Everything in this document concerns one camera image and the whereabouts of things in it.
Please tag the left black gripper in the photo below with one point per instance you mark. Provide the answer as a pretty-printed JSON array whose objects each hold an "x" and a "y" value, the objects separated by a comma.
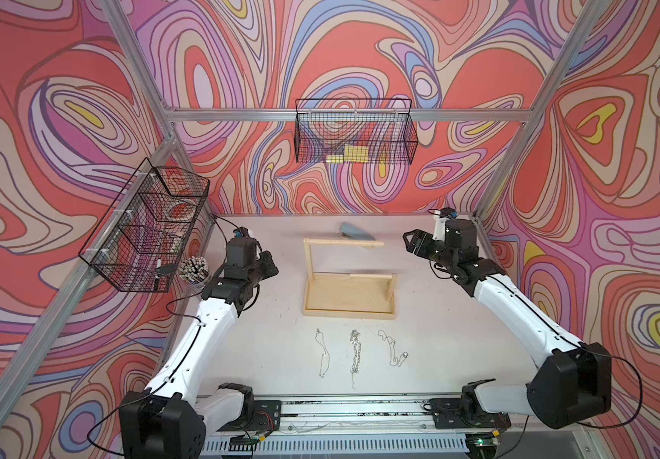
[{"x": 264, "y": 266}]

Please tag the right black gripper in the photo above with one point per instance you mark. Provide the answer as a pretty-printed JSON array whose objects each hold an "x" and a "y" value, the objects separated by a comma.
[{"x": 419, "y": 242}]

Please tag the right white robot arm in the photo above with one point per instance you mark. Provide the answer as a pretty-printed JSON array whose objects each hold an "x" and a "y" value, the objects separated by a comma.
[{"x": 573, "y": 379}]

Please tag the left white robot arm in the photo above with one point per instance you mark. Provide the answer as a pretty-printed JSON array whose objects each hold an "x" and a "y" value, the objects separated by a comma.
[{"x": 167, "y": 419}]

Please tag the wooden jewelry display stand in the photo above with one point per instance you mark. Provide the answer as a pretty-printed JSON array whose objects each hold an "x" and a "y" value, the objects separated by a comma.
[{"x": 348, "y": 295}]

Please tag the cup of pencils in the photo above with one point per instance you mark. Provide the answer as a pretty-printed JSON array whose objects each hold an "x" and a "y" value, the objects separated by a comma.
[{"x": 194, "y": 270}]

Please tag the yellow block in basket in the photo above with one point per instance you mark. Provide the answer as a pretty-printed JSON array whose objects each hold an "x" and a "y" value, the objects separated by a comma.
[{"x": 350, "y": 154}]

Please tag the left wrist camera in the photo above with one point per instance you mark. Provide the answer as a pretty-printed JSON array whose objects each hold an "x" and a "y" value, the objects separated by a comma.
[{"x": 241, "y": 232}]

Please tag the black wire basket left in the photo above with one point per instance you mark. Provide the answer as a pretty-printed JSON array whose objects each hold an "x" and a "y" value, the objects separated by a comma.
[{"x": 137, "y": 246}]

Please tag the black wire basket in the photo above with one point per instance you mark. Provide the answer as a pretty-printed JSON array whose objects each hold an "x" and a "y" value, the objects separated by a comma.
[
  {"x": 324, "y": 126},
  {"x": 137, "y": 246}
]

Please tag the black wire basket back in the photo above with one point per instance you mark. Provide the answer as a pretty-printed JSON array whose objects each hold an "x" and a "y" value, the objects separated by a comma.
[{"x": 324, "y": 126}]

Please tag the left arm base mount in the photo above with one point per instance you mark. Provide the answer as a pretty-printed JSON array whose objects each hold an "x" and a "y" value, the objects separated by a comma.
[{"x": 262, "y": 416}]

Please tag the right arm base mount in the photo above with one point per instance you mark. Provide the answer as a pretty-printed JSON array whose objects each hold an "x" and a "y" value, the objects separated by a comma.
[{"x": 465, "y": 411}]

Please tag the aluminium rail base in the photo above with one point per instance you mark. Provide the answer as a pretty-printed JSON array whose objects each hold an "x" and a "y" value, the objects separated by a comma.
[{"x": 365, "y": 425}]

